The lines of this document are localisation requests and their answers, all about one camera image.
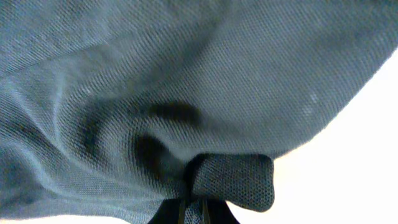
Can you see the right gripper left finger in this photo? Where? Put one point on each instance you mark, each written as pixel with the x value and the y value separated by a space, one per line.
pixel 170 212

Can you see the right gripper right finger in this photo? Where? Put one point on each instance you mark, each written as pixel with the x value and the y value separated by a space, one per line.
pixel 217 212

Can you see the black polo shirt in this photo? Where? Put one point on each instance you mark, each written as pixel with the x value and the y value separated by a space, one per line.
pixel 110 107

